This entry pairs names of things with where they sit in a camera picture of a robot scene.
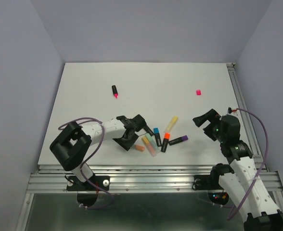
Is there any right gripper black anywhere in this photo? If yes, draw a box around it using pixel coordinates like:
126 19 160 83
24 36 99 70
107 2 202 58
193 108 226 143

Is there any coral pastel highlighter cap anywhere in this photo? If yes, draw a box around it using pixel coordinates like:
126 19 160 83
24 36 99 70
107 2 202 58
134 145 145 152

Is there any mint pastel highlighter body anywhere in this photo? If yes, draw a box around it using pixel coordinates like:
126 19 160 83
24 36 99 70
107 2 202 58
149 140 160 154

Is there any peach pastel highlighter body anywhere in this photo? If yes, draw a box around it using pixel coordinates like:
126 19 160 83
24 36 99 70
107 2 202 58
145 143 157 157

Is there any pink highlighter black body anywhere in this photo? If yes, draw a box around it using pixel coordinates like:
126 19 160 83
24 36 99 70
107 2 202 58
112 85 118 99

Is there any yellow-orange pastel cap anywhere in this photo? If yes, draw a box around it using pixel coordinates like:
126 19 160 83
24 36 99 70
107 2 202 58
142 137 150 146

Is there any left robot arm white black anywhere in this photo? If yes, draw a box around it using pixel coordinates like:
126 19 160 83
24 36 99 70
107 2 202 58
50 114 147 190

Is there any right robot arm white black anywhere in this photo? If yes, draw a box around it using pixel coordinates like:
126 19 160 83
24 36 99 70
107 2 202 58
192 108 283 231

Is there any blue cap black highlighter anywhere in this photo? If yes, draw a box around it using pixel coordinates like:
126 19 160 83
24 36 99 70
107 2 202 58
154 128 162 147

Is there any purple cap black highlighter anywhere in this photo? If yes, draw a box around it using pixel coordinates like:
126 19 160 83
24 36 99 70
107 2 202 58
168 135 188 145

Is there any orange cap black highlighter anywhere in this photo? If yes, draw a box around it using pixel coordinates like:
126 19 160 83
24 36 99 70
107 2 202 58
161 133 170 153

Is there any yellow pastel highlighter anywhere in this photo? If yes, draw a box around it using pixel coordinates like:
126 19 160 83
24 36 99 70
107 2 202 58
164 116 178 133

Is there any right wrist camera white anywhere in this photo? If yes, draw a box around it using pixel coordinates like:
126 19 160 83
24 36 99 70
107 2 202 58
227 107 238 116

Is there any right aluminium side rail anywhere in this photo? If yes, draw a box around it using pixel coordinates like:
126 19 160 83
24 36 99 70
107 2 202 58
226 63 264 168

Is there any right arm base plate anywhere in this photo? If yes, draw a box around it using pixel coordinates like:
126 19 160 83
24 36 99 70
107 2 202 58
192 175 231 208

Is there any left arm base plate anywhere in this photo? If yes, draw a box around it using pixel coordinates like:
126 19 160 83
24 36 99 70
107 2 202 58
64 175 113 210

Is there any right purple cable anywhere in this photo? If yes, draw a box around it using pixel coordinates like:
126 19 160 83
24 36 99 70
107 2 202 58
227 107 269 221

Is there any front aluminium rail frame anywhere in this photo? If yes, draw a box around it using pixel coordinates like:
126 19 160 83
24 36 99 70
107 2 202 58
15 164 283 231

